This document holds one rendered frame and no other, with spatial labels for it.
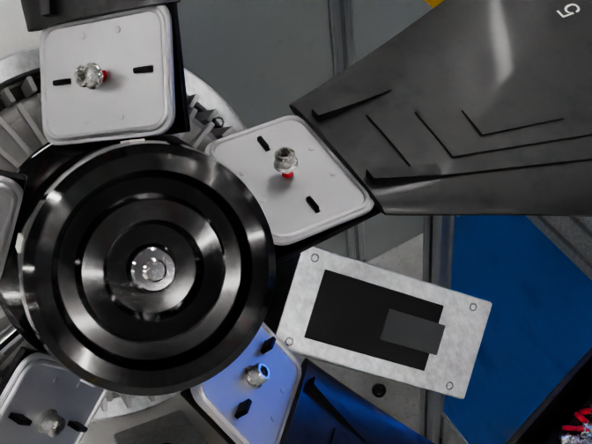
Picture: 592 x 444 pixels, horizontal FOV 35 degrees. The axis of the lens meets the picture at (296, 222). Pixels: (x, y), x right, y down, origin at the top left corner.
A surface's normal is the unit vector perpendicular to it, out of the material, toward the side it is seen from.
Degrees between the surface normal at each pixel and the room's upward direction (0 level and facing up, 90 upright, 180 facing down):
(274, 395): 54
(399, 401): 0
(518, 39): 12
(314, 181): 7
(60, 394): 94
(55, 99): 48
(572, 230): 90
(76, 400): 94
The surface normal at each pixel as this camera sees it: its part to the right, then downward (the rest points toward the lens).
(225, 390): 0.75, -0.48
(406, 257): -0.09, -0.66
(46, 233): 0.54, 0.14
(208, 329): 0.32, 0.06
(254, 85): 0.49, 0.62
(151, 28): -0.52, 0.02
